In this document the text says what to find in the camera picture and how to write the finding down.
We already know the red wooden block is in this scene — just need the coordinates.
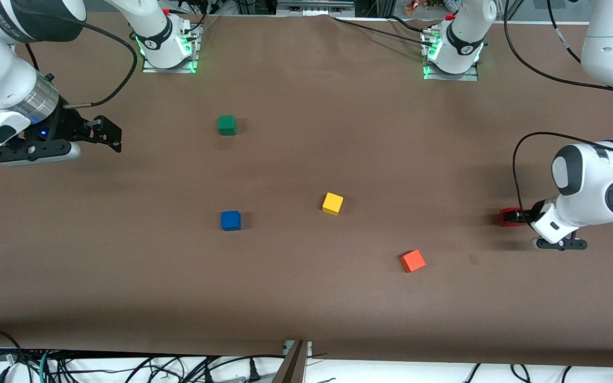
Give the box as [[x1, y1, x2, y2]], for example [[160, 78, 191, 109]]
[[500, 207, 525, 228]]

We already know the orange wooden block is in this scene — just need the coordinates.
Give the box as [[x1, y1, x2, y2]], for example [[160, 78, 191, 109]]
[[400, 249, 427, 273]]

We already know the yellow wooden block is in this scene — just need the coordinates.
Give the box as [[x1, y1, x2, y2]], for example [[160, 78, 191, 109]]
[[322, 192, 344, 217]]

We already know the brown paper table cover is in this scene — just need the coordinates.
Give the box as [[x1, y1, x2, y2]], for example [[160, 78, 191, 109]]
[[0, 11, 613, 368]]

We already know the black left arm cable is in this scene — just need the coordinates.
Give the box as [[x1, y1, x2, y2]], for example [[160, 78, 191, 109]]
[[503, 0, 613, 213]]

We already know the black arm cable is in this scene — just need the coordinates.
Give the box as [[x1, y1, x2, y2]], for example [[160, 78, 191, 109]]
[[503, 0, 613, 213], [16, 10, 139, 110]]

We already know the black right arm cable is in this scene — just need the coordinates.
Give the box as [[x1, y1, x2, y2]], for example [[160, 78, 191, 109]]
[[16, 10, 139, 110]]

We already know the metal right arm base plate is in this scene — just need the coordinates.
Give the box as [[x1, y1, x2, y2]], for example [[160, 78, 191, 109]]
[[142, 24, 200, 74]]

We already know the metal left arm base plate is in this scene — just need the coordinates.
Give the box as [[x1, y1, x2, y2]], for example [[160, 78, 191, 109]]
[[422, 29, 479, 81]]

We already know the short black base cable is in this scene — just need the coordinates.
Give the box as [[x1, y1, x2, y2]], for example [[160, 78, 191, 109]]
[[389, 14, 439, 35]]

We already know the long black base cable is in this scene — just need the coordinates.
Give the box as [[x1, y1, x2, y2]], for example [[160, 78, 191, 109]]
[[330, 15, 436, 46]]

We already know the aluminium camera mount post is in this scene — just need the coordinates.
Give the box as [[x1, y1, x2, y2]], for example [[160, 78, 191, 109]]
[[271, 340, 313, 383]]

